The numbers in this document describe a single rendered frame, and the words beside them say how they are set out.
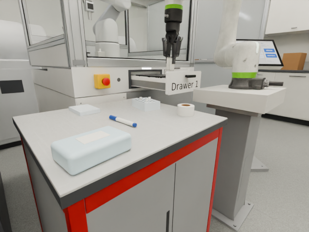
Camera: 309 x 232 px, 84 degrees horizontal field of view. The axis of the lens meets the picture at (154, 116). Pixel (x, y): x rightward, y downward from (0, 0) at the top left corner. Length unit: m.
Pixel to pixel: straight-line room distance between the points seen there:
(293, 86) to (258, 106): 2.88
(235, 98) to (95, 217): 0.75
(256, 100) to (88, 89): 0.80
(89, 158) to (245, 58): 0.91
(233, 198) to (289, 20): 3.50
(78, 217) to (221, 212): 1.11
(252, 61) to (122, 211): 0.92
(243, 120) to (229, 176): 0.37
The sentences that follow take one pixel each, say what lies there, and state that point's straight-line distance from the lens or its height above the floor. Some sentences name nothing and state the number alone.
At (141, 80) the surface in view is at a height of 0.87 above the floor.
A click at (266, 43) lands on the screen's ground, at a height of 1.16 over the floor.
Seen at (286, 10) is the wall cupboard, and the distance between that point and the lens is 4.25.
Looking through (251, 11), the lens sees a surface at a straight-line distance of 2.65.
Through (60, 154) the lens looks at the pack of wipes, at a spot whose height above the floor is 0.79.
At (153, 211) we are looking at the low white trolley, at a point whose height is 0.56.
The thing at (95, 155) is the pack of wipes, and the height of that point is 0.79.
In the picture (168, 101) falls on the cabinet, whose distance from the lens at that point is 1.34.
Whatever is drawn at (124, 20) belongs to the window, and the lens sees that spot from 1.11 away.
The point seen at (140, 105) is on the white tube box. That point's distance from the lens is 0.78.
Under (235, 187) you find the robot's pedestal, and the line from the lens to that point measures 1.22.
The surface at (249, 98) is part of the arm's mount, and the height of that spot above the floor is 0.82.
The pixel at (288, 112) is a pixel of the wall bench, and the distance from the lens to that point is 3.81.
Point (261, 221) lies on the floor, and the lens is 1.47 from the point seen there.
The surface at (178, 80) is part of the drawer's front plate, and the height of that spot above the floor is 0.89.
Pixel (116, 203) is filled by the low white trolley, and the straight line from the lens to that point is 0.43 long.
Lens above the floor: 0.96
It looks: 17 degrees down
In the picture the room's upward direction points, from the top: 1 degrees clockwise
